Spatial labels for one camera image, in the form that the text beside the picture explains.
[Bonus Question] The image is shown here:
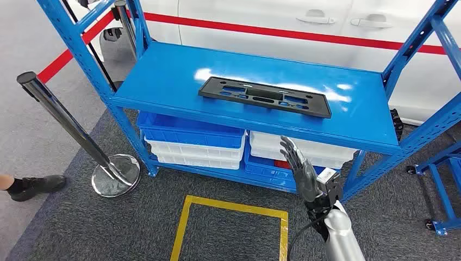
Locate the white plastic bin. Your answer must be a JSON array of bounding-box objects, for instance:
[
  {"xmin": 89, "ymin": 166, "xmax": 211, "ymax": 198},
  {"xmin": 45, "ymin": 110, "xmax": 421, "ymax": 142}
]
[
  {"xmin": 249, "ymin": 130, "xmax": 357, "ymax": 161},
  {"xmin": 154, "ymin": 153, "xmax": 242, "ymax": 170},
  {"xmin": 145, "ymin": 135, "xmax": 247, "ymax": 161},
  {"xmin": 252, "ymin": 148, "xmax": 346, "ymax": 170}
]

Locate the white car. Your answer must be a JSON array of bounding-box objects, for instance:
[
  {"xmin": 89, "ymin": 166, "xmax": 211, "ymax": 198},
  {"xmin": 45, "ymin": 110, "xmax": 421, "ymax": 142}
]
[{"xmin": 68, "ymin": 0, "xmax": 461, "ymax": 127}]

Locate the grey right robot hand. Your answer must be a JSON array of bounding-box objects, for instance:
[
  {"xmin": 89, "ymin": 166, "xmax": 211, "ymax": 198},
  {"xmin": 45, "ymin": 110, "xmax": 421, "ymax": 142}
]
[{"xmin": 279, "ymin": 135, "xmax": 320, "ymax": 203}]

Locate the blue metal shelf rack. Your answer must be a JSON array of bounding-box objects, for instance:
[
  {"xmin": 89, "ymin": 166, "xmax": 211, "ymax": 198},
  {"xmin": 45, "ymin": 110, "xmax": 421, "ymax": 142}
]
[{"xmin": 36, "ymin": 0, "xmax": 461, "ymax": 203}]

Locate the long black plastic part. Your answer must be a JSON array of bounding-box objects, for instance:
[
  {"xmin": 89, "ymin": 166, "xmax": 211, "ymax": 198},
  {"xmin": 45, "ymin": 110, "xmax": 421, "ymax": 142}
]
[{"xmin": 198, "ymin": 76, "xmax": 332, "ymax": 119}]

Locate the thin black stanchion post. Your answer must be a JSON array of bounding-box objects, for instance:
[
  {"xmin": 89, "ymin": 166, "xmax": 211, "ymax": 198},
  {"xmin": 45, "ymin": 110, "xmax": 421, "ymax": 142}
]
[{"xmin": 60, "ymin": 0, "xmax": 125, "ymax": 91}]

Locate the white car door handle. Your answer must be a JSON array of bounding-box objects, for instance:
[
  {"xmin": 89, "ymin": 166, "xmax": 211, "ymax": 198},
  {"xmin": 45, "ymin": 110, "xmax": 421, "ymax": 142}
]
[{"xmin": 350, "ymin": 14, "xmax": 393, "ymax": 29}]

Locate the blue plastic bin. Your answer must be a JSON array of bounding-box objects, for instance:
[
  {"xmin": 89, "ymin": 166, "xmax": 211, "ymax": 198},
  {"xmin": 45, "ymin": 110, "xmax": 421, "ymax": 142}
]
[
  {"xmin": 136, "ymin": 111, "xmax": 246, "ymax": 149},
  {"xmin": 244, "ymin": 144, "xmax": 327, "ymax": 190}
]

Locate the chrome stanchion post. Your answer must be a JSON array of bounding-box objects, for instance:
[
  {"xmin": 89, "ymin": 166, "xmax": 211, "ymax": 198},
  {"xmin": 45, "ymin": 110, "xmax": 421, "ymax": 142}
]
[
  {"xmin": 109, "ymin": 0, "xmax": 139, "ymax": 60},
  {"xmin": 17, "ymin": 71, "xmax": 141, "ymax": 198}
]

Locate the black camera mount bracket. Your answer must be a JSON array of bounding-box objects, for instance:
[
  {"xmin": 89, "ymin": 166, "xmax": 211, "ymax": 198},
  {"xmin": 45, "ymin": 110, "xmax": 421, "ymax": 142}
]
[{"xmin": 325, "ymin": 180, "xmax": 343, "ymax": 202}]

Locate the black ribbed object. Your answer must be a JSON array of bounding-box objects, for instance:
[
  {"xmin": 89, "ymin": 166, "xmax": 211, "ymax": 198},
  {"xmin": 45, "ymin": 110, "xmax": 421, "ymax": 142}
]
[{"xmin": 390, "ymin": 108, "xmax": 405, "ymax": 142}]

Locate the person's foot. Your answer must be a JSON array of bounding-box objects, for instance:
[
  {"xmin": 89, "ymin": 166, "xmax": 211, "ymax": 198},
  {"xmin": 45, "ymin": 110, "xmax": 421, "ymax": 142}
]
[{"xmin": 0, "ymin": 175, "xmax": 67, "ymax": 202}]

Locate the red barrier belt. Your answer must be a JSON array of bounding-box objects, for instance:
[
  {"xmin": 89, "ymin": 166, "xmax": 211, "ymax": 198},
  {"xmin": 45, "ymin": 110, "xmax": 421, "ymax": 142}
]
[
  {"xmin": 144, "ymin": 11, "xmax": 447, "ymax": 55},
  {"xmin": 37, "ymin": 10, "xmax": 116, "ymax": 84}
]

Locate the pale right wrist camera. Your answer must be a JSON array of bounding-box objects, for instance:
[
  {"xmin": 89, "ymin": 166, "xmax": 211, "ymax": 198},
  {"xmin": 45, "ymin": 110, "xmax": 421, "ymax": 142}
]
[{"xmin": 316, "ymin": 167, "xmax": 342, "ymax": 188}]

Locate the blue metal storage rack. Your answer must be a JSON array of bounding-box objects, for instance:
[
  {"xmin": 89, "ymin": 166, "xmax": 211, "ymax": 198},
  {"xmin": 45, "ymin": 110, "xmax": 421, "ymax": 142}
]
[{"xmin": 406, "ymin": 141, "xmax": 461, "ymax": 237}]

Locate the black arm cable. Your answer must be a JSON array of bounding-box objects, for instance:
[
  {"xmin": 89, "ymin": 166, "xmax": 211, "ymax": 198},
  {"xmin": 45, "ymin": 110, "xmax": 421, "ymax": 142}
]
[{"xmin": 286, "ymin": 216, "xmax": 325, "ymax": 261}]

